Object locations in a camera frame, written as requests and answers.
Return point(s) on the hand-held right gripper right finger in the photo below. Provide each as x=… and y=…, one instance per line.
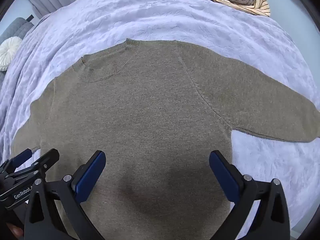
x=225, y=177

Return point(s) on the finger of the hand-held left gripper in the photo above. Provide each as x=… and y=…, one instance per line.
x=21, y=156
x=48, y=158

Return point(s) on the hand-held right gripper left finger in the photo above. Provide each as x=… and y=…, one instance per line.
x=90, y=177

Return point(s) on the olive knit sweater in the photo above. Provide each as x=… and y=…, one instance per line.
x=150, y=105

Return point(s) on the person's left hand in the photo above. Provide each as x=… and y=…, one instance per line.
x=15, y=230

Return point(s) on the white round pleated cushion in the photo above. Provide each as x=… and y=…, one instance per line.
x=7, y=52

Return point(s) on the grey quilted sofa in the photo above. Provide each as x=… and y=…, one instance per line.
x=15, y=28

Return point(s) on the lavender embossed plush blanket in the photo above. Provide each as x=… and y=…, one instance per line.
x=175, y=17

